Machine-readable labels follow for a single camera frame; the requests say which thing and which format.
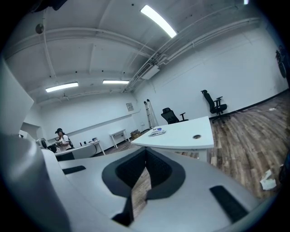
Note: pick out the grey wall electrical panel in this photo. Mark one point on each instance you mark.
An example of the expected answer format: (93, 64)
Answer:
(129, 107)

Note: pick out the large white work table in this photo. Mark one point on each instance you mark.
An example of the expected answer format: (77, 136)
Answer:
(181, 131)

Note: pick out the brown cardboard box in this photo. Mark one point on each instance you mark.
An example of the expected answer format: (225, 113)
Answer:
(136, 133)
(136, 136)

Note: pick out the black office chair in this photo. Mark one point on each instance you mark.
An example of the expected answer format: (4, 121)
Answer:
(170, 116)
(215, 107)

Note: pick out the grey aluminium ladder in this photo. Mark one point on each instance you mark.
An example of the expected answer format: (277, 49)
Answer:
(150, 115)

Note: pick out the long ceiling light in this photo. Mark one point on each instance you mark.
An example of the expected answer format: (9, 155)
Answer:
(246, 1)
(116, 81)
(158, 20)
(61, 87)

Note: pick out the white ceiling pipes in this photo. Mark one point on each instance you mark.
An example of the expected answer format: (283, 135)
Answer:
(192, 43)

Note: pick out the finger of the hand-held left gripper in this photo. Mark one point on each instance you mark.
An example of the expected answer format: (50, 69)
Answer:
(83, 151)

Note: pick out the round ceiling sensor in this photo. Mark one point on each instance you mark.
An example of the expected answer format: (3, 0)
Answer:
(39, 28)

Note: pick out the white ceiling air conditioner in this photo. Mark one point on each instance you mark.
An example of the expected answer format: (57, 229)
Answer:
(150, 71)

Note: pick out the crumpled white tissue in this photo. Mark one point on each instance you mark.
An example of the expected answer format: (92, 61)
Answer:
(268, 181)

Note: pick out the long white side table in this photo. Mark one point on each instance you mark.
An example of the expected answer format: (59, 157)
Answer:
(100, 145)

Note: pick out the white power strip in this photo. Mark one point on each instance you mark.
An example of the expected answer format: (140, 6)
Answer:
(272, 109)

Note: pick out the small white table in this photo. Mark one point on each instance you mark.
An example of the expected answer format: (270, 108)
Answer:
(117, 132)

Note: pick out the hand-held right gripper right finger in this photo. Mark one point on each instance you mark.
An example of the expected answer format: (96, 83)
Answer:
(181, 204)

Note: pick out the grey dome camera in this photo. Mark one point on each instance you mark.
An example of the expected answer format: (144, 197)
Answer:
(42, 143)

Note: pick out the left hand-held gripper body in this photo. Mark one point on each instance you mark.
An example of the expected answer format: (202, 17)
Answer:
(27, 176)

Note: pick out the white and blue plastic package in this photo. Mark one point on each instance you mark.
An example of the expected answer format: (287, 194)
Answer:
(156, 133)

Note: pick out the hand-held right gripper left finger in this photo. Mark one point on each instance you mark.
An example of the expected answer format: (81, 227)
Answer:
(86, 190)

